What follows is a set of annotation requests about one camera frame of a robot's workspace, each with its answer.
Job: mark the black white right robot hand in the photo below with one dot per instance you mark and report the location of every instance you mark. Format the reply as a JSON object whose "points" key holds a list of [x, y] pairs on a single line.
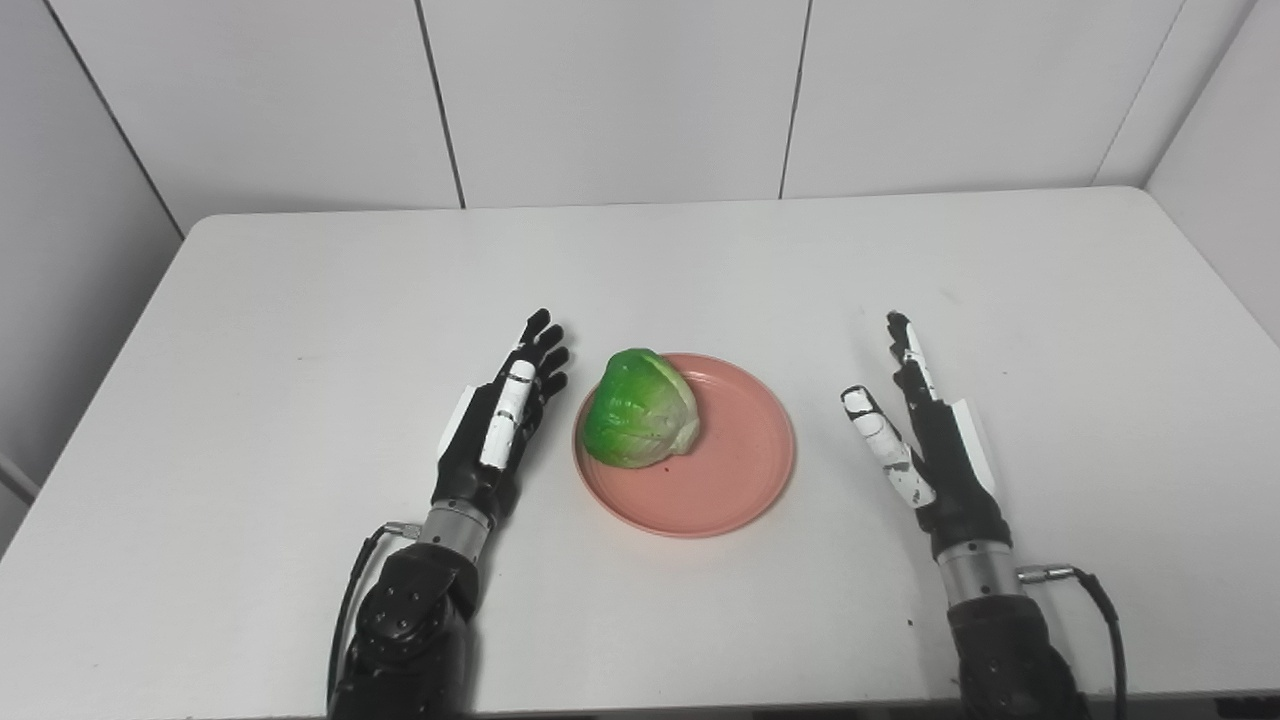
{"points": [[955, 480]]}

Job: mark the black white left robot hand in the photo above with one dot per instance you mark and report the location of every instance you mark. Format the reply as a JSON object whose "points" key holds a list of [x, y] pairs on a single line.
{"points": [[480, 460]]}

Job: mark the green white cabbage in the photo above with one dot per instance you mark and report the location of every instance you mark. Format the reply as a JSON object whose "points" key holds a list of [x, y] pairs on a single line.
{"points": [[640, 410]]}

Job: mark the pink round plate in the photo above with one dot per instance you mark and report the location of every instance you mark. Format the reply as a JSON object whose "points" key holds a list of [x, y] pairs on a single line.
{"points": [[740, 460]]}

